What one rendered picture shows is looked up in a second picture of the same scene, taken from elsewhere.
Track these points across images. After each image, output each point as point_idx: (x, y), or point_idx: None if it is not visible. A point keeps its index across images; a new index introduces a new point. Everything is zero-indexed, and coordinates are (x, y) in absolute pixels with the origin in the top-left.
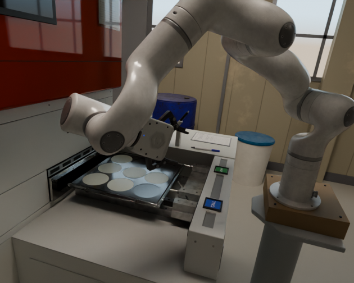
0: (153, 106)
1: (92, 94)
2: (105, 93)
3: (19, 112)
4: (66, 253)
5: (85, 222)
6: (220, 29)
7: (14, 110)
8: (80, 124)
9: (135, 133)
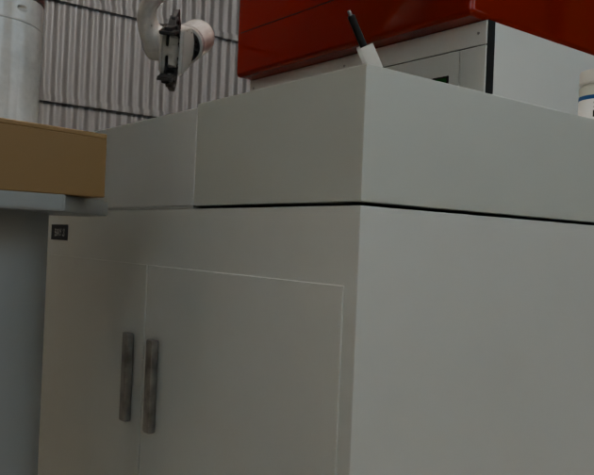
0: (140, 6)
1: (421, 45)
2: (459, 40)
3: (313, 73)
4: None
5: None
6: None
7: (310, 73)
8: None
9: (140, 34)
